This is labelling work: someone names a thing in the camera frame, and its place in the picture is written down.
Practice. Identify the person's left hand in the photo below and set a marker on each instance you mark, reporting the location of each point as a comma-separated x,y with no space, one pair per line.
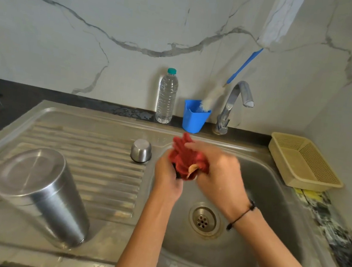
167,178

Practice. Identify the person's right hand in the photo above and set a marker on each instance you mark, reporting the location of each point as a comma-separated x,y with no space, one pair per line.
221,179

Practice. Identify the person's right thumb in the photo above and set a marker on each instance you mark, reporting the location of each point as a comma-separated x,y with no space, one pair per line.
192,170

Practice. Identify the red cloth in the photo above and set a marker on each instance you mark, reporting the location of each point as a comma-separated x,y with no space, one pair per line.
185,160

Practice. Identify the person's right forearm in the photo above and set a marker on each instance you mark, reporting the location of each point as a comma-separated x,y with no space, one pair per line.
276,256

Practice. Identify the person's left forearm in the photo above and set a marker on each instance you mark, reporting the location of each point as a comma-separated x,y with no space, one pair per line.
147,240

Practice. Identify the sink drain strainer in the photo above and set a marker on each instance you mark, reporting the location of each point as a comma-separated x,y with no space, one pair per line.
203,220

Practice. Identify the blue plastic holder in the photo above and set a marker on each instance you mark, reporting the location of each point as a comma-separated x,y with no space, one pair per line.
194,116

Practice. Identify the small steel cup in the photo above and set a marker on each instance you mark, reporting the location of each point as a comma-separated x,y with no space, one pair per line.
141,151

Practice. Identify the black wrist thread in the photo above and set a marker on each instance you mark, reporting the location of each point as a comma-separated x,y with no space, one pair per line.
243,214

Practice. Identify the chrome sink faucet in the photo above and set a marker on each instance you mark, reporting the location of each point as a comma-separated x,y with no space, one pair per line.
232,106

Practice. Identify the clear plastic water bottle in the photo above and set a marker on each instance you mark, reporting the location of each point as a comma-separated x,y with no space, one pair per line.
167,97

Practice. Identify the stainless steel sink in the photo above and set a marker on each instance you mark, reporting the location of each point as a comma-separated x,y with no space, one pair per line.
107,194

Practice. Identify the beige plastic basket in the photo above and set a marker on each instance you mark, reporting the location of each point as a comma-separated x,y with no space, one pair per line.
303,163

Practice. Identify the large steel tumbler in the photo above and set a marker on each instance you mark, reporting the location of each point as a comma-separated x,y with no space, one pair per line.
43,195

